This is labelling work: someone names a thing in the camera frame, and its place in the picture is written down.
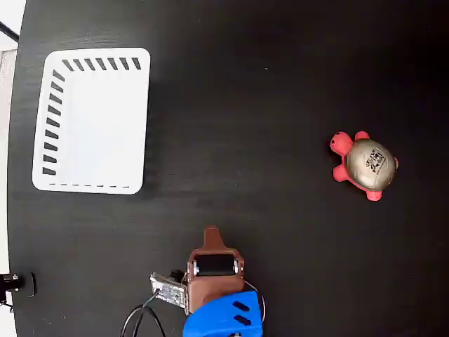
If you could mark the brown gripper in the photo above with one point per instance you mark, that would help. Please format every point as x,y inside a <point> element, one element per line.
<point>215,285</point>

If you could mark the red turtle toy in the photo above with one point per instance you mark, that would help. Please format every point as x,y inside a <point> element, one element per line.
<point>372,165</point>

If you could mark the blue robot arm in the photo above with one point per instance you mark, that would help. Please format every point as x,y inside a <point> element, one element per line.
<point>224,319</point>

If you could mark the white plastic basket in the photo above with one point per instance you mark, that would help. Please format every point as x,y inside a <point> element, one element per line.
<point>105,133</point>

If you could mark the black table clamp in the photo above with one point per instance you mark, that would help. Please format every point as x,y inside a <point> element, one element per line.
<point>32,284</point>

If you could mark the black metal bar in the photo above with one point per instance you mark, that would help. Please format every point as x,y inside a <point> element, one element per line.
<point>8,31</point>

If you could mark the bare camera circuit board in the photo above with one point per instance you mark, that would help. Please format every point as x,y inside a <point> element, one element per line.
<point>169,290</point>

